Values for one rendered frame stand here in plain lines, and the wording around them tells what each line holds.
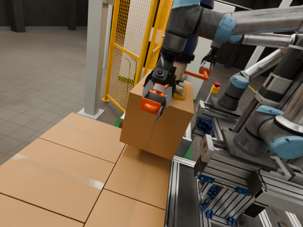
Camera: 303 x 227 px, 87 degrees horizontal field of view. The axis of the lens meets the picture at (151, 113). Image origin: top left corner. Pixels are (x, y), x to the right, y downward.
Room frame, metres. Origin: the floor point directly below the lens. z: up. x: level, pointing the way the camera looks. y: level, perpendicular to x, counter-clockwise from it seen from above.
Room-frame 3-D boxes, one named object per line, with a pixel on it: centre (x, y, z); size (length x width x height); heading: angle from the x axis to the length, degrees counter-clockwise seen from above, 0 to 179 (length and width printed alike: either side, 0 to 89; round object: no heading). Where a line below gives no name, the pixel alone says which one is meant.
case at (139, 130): (1.15, -0.06, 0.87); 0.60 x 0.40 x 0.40; 176
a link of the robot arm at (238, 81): (1.21, -0.55, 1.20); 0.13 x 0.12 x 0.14; 164
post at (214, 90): (1.79, -0.61, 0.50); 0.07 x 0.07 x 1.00; 87
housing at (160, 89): (0.69, -0.01, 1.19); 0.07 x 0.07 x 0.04; 85
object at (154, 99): (0.56, 0.01, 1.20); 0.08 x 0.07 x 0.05; 175
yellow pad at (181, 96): (1.15, -0.14, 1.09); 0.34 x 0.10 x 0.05; 175
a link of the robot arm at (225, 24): (0.60, -0.11, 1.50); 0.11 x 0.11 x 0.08; 89
